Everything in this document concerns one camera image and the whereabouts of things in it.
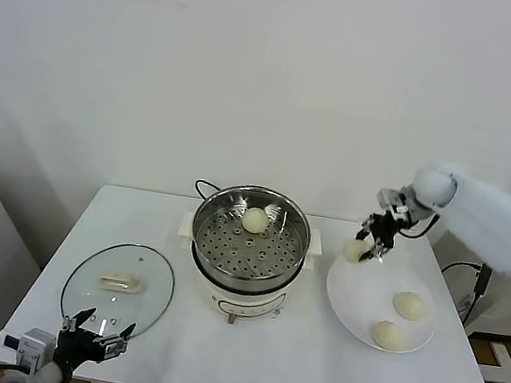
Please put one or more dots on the white electric cooker base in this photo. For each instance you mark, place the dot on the white electric cooker base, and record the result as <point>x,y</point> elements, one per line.
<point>245,302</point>

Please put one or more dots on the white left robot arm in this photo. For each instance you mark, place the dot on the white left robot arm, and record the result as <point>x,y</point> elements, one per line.
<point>47,372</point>

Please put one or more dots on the white side desk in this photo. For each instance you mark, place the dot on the white side desk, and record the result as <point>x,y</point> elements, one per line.
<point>505,312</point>

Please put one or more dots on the cream steamed baozi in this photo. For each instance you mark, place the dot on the cream steamed baozi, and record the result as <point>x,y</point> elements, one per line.
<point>410,307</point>
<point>354,251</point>
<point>388,335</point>
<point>255,220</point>

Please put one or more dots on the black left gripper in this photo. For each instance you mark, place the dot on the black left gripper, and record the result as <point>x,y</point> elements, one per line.
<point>74,347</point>

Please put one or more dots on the stainless steel steamer basket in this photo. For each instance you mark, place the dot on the stainless steel steamer basket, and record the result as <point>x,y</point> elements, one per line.
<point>227,254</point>

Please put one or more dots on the white wall socket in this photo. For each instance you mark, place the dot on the white wall socket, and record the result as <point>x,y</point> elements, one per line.
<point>464,304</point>

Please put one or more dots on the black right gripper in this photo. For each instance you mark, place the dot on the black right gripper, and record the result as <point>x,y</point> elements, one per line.
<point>388,229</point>

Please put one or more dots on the white round plate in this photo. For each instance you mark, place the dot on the white round plate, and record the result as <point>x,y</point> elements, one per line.
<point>363,302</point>

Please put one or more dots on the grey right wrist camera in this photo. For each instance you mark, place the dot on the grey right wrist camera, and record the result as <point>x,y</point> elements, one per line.
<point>390,198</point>

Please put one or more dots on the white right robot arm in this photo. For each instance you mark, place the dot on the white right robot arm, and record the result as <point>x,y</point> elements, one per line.
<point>493,225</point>

